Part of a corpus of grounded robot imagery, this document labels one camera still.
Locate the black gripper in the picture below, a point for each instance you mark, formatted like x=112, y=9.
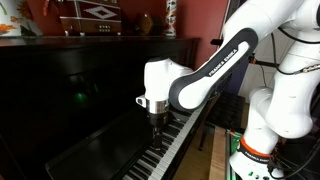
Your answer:
x=158, y=119

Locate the black piano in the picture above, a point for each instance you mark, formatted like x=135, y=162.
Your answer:
x=83, y=110

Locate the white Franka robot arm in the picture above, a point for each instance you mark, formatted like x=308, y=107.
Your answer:
x=283, y=103

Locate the light wooden board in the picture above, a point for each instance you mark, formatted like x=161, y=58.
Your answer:
x=218, y=156

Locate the black piano bench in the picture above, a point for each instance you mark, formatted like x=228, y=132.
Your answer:
x=226, y=111

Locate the dark brown ornament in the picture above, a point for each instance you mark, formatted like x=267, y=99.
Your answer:
x=144, y=24

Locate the patterned ceramic vase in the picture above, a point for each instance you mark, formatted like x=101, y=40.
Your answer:
x=170, y=16

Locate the floral painting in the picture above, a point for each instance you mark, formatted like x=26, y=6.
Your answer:
x=15, y=16

